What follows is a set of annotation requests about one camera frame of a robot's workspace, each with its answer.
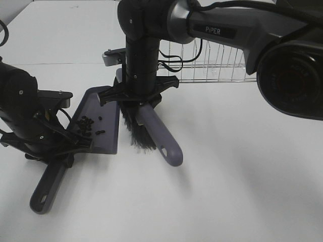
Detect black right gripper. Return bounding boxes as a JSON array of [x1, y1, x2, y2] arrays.
[[98, 76, 179, 106]]

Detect pile of coffee beans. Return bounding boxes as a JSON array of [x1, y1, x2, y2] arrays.
[[76, 115, 105, 138]]

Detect purple plastic dustpan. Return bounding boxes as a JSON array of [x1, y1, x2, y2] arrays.
[[30, 86, 120, 214]]

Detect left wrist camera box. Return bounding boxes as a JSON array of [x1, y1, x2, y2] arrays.
[[37, 90, 73, 109]]

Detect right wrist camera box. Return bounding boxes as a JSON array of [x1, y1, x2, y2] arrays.
[[102, 48, 126, 67]]

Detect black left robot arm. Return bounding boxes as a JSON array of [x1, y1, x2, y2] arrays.
[[1, 63, 92, 163]]

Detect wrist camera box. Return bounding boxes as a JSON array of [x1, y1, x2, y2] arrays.
[[37, 90, 73, 109], [102, 48, 126, 67]]

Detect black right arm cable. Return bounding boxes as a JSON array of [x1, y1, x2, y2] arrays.
[[157, 37, 204, 73]]

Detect chrome wire rack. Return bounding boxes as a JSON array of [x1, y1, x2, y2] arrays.
[[157, 39, 256, 83]]

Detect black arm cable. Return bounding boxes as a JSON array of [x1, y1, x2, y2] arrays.
[[157, 37, 204, 73], [0, 20, 74, 132]]

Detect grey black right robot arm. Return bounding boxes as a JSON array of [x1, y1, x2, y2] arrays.
[[98, 1, 322, 120]]

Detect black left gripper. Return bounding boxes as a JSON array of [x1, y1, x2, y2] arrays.
[[1, 119, 93, 168]]

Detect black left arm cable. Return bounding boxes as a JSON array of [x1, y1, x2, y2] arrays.
[[0, 20, 74, 132]]

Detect purple brush black bristles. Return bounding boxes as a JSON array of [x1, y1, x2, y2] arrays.
[[113, 68, 184, 167]]

